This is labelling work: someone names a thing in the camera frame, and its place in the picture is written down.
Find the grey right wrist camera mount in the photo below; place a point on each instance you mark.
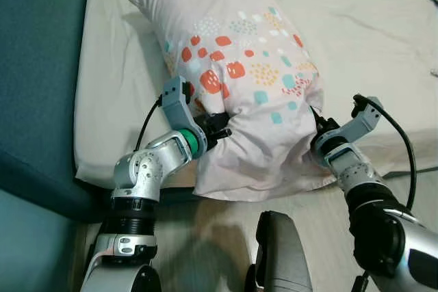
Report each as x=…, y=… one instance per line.
x=363, y=124

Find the teal bed frame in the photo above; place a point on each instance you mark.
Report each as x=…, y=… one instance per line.
x=34, y=66

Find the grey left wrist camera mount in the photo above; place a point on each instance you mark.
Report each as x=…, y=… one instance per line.
x=179, y=104

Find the grey right robot leg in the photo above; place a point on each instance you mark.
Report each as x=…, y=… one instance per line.
x=280, y=258

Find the mattress with cream sheet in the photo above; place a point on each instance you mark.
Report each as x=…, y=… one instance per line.
x=369, y=46

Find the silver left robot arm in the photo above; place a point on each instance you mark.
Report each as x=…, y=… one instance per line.
x=140, y=172

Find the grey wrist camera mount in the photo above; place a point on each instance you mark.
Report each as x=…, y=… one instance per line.
x=363, y=124
x=179, y=104

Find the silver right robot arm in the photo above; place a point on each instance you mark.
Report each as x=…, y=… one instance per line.
x=363, y=176

